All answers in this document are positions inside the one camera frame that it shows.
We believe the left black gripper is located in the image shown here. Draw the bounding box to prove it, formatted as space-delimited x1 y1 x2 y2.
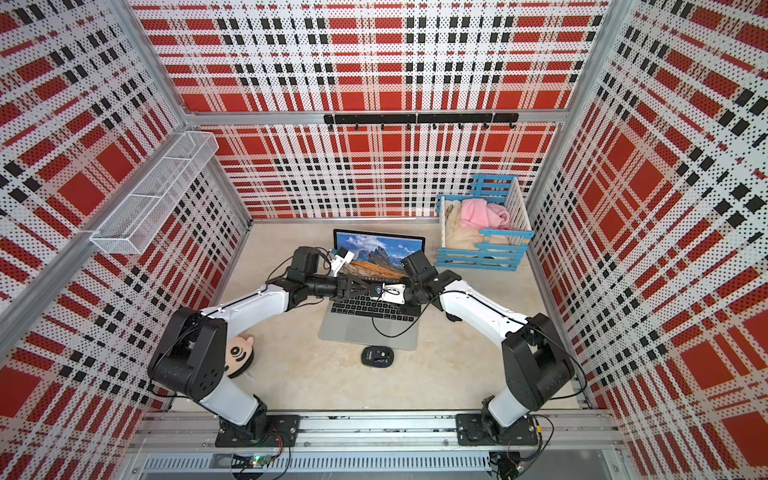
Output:
305 272 371 300

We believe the silver laptop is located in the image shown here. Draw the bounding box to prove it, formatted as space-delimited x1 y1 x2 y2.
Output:
319 229 426 351

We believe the black wireless mouse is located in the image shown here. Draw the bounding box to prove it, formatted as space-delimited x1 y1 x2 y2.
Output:
361 346 395 369

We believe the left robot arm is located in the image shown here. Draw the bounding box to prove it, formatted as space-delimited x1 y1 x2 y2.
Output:
148 247 384 427

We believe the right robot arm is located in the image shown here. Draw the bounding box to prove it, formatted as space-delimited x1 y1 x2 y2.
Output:
401 251 577 430

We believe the beige cloth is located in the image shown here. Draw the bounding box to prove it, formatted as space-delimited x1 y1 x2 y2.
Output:
444 200 486 250

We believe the blue white storage crate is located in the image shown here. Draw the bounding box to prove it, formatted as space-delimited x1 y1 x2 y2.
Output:
436 174 534 272

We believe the pink cloth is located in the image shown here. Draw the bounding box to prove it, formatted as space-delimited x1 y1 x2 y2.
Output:
459 198 511 230

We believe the cartoon face plush toy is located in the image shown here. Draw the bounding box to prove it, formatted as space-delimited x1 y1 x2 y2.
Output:
224 336 254 378

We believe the green circuit board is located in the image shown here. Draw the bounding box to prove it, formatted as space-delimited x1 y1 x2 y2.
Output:
230 454 277 471

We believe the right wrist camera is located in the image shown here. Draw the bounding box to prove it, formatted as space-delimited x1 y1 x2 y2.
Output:
378 283 406 305

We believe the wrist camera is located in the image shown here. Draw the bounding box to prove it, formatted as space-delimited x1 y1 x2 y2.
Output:
330 247 354 277
378 283 406 305

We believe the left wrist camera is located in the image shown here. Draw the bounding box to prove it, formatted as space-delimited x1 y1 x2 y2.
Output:
330 247 354 277

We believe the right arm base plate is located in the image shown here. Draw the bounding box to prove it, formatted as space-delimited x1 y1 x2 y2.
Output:
455 413 539 447

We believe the black hook rail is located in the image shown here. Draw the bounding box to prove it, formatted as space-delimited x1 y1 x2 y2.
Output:
323 112 520 128

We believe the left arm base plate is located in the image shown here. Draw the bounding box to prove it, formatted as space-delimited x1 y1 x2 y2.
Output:
215 414 301 448

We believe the white wire mesh shelf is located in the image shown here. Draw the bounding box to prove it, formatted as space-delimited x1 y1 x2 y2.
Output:
90 130 218 255

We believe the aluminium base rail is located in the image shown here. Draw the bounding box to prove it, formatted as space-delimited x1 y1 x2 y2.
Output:
120 410 633 479

